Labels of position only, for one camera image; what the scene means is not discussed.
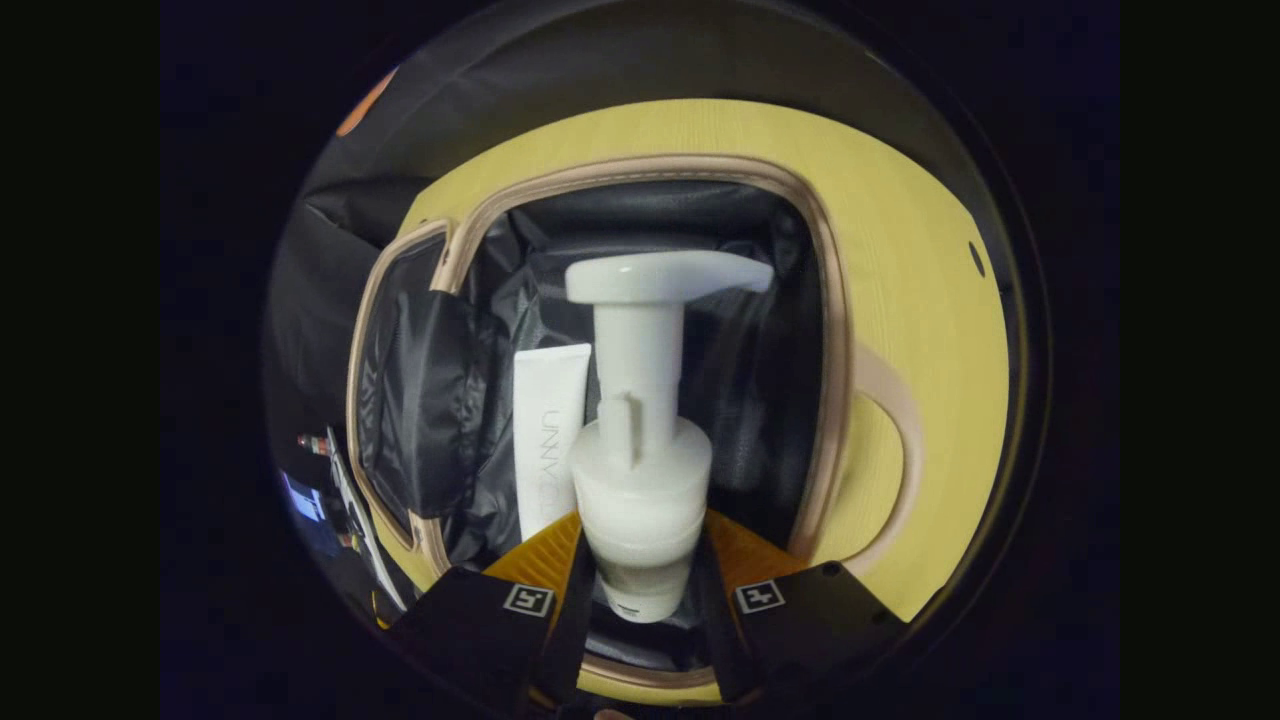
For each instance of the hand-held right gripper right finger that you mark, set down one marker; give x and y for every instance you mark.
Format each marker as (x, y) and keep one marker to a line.
(722, 630)

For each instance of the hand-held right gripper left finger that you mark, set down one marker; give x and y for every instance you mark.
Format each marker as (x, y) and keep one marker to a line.
(572, 620)

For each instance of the white foam pump bottle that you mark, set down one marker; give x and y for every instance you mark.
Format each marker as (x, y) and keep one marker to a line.
(640, 480)

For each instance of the white skin care tube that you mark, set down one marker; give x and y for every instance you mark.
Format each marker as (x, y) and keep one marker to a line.
(550, 430)

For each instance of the beige suitcase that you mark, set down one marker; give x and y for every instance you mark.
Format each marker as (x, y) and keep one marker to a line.
(780, 320)

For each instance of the black backdrop cloth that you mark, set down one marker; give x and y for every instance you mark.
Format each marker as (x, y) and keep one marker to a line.
(600, 65)

